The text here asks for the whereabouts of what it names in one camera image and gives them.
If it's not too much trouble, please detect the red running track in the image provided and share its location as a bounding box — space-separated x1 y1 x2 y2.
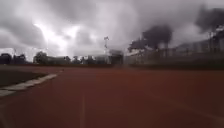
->
0 65 224 128

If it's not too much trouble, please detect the dark grass field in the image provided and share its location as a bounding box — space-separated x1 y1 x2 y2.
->
0 68 48 89

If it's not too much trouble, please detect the small dark building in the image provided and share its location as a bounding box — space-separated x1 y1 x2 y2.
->
109 49 124 66

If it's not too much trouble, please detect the floodlight pole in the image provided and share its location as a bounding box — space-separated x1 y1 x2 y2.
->
103 35 110 65

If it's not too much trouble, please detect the row of distant trees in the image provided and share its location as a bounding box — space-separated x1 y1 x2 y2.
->
0 50 98 66

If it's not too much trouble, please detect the dark tree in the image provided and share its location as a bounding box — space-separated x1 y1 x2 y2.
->
127 24 174 63
195 6 224 41

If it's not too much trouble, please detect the pale concrete kerb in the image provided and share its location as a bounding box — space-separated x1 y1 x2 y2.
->
0 73 59 98

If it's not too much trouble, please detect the dark fence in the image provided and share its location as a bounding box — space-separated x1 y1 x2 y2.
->
126 51 224 71

